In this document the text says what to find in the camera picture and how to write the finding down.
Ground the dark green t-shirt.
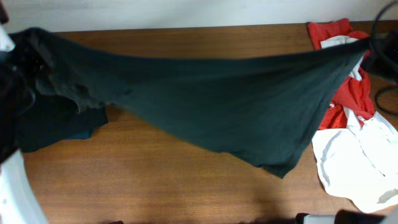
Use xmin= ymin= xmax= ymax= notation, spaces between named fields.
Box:
xmin=11 ymin=28 xmax=369 ymax=177

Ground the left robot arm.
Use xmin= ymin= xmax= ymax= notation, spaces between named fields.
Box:
xmin=1 ymin=28 xmax=48 ymax=223

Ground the folded black clothes stack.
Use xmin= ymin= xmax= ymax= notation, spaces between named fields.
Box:
xmin=17 ymin=98 xmax=108 ymax=152

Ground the red t-shirt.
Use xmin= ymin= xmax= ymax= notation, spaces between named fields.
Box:
xmin=307 ymin=19 xmax=375 ymax=130

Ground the blue folded garment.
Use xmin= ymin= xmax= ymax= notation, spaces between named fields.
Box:
xmin=67 ymin=129 xmax=94 ymax=140

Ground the white t-shirt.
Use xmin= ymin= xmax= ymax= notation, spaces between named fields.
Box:
xmin=311 ymin=34 xmax=398 ymax=214

